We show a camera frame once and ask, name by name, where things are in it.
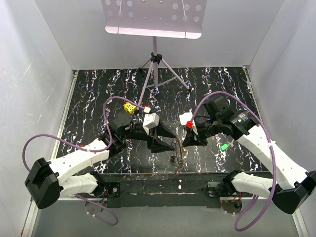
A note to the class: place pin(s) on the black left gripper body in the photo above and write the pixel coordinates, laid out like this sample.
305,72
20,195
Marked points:
137,133

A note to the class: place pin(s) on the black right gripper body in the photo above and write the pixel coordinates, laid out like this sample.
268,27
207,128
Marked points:
206,131

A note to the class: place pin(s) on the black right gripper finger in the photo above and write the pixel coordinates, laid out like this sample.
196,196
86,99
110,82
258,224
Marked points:
191,138
192,141

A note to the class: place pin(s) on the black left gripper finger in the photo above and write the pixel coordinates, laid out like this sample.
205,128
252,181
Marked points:
156,145
163,131

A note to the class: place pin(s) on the metal key ring disc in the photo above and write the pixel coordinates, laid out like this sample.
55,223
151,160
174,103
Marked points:
177,155

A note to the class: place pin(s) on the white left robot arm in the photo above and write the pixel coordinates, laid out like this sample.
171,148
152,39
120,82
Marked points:
49,180

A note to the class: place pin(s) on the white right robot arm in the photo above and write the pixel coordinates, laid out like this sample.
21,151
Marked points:
294,184

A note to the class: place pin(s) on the green tag key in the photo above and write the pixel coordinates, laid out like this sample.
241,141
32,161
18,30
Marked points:
225,146

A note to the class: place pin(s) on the yellow toy block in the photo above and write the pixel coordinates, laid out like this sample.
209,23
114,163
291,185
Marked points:
130,108

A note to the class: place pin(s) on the lilac music stand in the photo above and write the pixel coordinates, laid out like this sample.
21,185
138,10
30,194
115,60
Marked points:
181,19

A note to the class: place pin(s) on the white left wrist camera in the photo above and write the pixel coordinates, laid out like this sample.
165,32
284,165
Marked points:
151,120

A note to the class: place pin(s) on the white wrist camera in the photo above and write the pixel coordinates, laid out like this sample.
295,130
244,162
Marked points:
186,120
151,120

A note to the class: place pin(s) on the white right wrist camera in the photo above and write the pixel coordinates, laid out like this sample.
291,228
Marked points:
186,120

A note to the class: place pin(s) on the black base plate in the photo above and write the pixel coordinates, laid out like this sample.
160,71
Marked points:
164,189

